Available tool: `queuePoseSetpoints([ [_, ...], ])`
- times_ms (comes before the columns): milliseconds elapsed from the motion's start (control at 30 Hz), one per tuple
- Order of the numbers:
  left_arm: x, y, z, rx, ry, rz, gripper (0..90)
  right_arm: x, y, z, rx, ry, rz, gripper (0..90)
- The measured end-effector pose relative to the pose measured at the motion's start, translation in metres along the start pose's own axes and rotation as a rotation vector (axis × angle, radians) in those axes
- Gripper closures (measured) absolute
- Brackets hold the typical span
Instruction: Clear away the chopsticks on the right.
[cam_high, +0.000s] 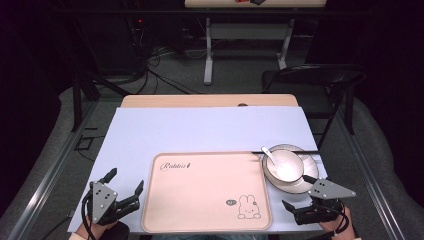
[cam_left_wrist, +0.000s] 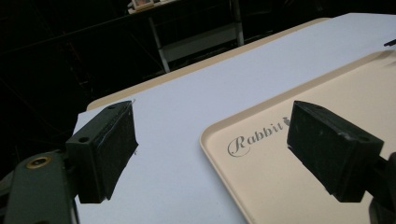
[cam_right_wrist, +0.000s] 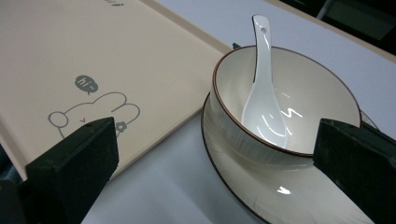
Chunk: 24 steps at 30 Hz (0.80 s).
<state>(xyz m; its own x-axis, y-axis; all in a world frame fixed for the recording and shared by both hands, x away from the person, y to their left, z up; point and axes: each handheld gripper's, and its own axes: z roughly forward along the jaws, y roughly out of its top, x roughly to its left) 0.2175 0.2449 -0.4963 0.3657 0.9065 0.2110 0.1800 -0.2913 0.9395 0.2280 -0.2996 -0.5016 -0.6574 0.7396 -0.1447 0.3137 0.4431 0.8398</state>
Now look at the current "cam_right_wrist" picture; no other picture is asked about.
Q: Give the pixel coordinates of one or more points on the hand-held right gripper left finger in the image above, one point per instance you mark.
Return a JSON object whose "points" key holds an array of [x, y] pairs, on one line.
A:
{"points": [[71, 168]]}

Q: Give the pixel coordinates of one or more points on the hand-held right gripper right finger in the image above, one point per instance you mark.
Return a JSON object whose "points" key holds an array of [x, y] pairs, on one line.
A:
{"points": [[358, 165]]}

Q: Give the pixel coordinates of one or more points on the cream ceramic plate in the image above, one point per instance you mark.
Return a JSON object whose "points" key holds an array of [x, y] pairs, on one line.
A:
{"points": [[280, 193]]}

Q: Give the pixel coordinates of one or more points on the white ceramic spoon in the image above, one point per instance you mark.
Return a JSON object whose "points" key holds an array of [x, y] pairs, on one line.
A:
{"points": [[263, 115]]}

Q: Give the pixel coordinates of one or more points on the cream ceramic bowl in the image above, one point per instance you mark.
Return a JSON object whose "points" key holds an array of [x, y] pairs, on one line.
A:
{"points": [[249, 137]]}

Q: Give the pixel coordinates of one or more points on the beige tray with cartoon print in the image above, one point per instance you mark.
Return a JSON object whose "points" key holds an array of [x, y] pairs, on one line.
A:
{"points": [[109, 62]]}

